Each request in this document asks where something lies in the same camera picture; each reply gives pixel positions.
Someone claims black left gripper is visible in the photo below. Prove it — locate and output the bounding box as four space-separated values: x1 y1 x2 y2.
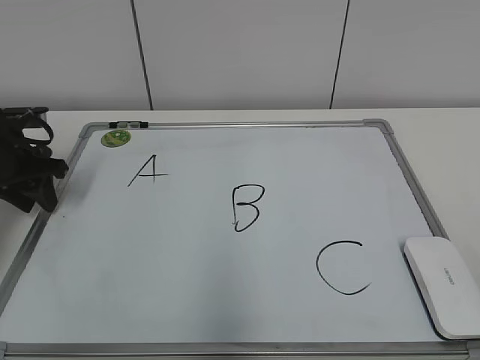
1 107 69 212

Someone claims white rectangular board eraser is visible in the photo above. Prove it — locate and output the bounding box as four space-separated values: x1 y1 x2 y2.
403 236 479 340

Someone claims green round magnet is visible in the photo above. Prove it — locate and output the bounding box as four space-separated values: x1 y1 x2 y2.
100 130 131 148

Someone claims black metal hanging clip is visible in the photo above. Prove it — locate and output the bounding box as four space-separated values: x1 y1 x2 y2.
109 121 149 129

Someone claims white framed whiteboard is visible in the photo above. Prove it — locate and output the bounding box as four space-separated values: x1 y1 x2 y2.
1 119 479 359

